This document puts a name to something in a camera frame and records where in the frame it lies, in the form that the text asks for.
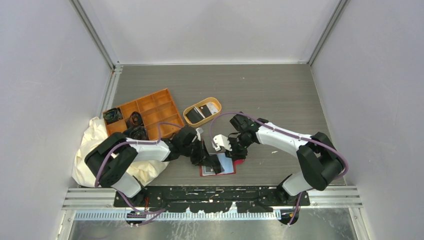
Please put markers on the dark bundle in organizer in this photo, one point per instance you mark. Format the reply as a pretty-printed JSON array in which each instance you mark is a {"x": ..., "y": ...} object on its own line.
[{"x": 112, "y": 115}]

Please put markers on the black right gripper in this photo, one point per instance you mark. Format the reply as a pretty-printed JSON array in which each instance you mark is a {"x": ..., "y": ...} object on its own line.
[{"x": 235, "y": 154}]

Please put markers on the red leather card holder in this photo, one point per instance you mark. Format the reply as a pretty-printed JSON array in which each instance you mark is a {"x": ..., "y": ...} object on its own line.
[{"x": 229, "y": 166}]

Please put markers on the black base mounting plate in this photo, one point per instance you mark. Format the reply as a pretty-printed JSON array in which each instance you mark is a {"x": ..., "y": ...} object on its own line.
[{"x": 216, "y": 199}]

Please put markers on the orange compartment organizer tray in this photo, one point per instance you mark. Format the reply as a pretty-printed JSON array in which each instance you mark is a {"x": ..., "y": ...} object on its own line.
[{"x": 159, "y": 113}]

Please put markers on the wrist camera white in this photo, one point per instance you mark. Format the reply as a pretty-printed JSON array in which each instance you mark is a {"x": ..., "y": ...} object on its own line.
[
  {"x": 199, "y": 132},
  {"x": 221, "y": 143}
]

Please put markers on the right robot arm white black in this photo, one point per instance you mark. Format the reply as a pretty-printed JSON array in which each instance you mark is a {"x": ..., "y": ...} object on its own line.
[{"x": 320, "y": 163}]

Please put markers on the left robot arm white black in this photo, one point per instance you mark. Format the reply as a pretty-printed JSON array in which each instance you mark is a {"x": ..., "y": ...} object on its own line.
[{"x": 110, "y": 160}]

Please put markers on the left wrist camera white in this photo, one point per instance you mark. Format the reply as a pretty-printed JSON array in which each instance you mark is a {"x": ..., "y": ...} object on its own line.
[{"x": 199, "y": 132}]

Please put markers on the black card in tray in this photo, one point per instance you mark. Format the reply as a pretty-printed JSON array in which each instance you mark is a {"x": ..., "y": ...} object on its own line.
[{"x": 198, "y": 113}]

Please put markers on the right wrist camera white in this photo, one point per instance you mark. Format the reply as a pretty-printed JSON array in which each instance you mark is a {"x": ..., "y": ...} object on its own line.
[{"x": 221, "y": 143}]

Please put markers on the cream cloth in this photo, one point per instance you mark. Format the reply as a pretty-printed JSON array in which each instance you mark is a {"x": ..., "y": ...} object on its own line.
[{"x": 94, "y": 135}]

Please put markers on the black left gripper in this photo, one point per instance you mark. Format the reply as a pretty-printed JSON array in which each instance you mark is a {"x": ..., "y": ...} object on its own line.
[{"x": 202, "y": 153}]

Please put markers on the tan oval tray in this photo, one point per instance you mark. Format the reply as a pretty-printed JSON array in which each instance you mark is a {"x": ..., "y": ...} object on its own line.
[{"x": 203, "y": 102}]

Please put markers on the black roll in organizer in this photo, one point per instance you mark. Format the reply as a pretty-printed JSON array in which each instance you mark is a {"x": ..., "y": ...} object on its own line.
[
  {"x": 136, "y": 133},
  {"x": 134, "y": 120}
]

